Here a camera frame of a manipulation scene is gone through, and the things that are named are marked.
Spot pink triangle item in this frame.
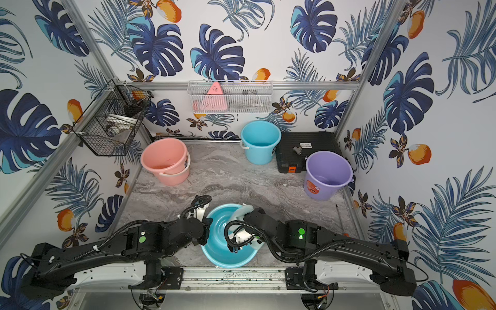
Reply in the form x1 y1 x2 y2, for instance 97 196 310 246
198 81 229 112

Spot clear wall shelf basket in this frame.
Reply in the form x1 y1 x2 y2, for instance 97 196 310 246
187 80 273 114

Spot teal plastic bucket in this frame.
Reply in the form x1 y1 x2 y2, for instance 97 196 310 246
201 204 258 269

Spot light teal cloth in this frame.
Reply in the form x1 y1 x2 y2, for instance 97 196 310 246
224 205 263 253

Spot purple plastic bucket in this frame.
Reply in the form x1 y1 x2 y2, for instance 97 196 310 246
304 151 353 201

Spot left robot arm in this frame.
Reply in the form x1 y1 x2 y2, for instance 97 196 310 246
20 195 212 300

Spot silver metal pipe fitting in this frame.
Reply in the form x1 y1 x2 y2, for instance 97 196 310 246
293 146 302 156

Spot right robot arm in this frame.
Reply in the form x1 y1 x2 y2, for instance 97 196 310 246
223 205 418 297

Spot pink plastic bucket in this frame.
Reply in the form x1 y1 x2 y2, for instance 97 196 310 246
141 138 191 187

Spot black wire basket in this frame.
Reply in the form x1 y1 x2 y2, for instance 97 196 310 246
71 80 154 157

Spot teal bucket with label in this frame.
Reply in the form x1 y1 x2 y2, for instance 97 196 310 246
240 120 282 165

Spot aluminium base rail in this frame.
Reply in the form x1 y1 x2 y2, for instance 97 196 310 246
70 263 381 293

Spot black tool case orange latches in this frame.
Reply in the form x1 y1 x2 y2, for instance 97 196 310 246
275 132 342 174

